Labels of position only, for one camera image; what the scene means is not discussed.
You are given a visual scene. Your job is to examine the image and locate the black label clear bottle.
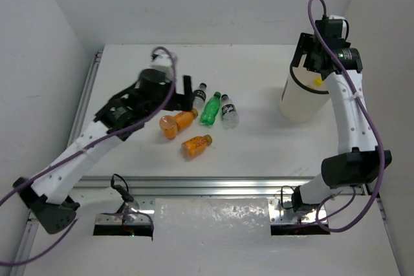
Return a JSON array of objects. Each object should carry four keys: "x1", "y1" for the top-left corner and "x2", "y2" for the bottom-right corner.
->
[{"x1": 193, "y1": 83, "x2": 207, "y2": 109}]

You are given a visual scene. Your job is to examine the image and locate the blue label clear bottle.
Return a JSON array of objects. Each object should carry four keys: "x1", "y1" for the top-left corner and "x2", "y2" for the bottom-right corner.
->
[{"x1": 221, "y1": 94, "x2": 239, "y2": 129}]

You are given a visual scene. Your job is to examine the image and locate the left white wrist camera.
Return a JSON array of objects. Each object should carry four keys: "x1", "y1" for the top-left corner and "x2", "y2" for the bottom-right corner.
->
[{"x1": 150, "y1": 50, "x2": 177, "y2": 80}]

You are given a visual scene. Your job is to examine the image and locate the aluminium rail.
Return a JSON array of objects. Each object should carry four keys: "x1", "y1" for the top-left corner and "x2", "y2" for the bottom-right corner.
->
[
  {"x1": 74, "y1": 175, "x2": 366, "y2": 198},
  {"x1": 53, "y1": 49, "x2": 104, "y2": 196}
]

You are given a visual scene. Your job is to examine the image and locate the green plastic bottle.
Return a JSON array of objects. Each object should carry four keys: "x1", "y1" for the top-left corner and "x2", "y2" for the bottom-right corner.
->
[{"x1": 200, "y1": 92, "x2": 221, "y2": 126}]

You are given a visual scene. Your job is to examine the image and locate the orange bottle facing camera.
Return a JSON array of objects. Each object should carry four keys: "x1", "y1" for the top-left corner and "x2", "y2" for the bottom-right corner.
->
[{"x1": 159, "y1": 115, "x2": 178, "y2": 140}]

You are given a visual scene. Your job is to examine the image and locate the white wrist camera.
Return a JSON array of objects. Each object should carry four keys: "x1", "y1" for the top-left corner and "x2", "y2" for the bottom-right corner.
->
[
  {"x1": 150, "y1": 50, "x2": 177, "y2": 80},
  {"x1": 328, "y1": 14, "x2": 346, "y2": 27}
]

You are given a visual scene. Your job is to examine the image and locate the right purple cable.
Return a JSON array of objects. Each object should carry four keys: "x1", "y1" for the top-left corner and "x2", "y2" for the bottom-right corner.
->
[{"x1": 307, "y1": 0, "x2": 386, "y2": 233}]

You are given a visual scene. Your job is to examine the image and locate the yellow cap clear bottle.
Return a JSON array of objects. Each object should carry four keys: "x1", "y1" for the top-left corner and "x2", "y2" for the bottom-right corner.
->
[{"x1": 307, "y1": 77, "x2": 323, "y2": 90}]

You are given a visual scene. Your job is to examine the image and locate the orange bottle front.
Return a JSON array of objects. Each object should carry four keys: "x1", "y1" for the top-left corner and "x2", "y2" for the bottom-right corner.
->
[{"x1": 181, "y1": 134, "x2": 213, "y2": 160}]

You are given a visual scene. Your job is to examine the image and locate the front aluminium rail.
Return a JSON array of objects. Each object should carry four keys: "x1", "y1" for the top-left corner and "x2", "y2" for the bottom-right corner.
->
[{"x1": 74, "y1": 175, "x2": 366, "y2": 198}]

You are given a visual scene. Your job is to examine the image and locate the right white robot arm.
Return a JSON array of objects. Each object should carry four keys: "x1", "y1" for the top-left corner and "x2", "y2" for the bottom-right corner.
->
[{"x1": 291, "y1": 16, "x2": 392, "y2": 213}]

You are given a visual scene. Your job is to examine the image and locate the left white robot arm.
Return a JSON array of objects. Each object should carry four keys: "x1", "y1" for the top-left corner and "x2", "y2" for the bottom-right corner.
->
[{"x1": 13, "y1": 69, "x2": 193, "y2": 235}]

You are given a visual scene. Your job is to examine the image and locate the left aluminium rail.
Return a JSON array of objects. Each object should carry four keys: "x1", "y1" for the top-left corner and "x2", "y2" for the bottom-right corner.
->
[{"x1": 53, "y1": 49, "x2": 104, "y2": 196}]

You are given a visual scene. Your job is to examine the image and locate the orange bottle lying sideways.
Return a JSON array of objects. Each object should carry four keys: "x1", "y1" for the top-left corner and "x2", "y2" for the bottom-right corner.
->
[{"x1": 174, "y1": 109, "x2": 199, "y2": 131}]

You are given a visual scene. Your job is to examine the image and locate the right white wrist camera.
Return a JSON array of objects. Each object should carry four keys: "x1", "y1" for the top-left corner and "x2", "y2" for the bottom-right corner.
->
[{"x1": 328, "y1": 14, "x2": 346, "y2": 27}]

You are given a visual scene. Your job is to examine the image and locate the white bin with black rim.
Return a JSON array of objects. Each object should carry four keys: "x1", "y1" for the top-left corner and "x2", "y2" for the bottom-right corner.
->
[{"x1": 279, "y1": 56, "x2": 330, "y2": 123}]

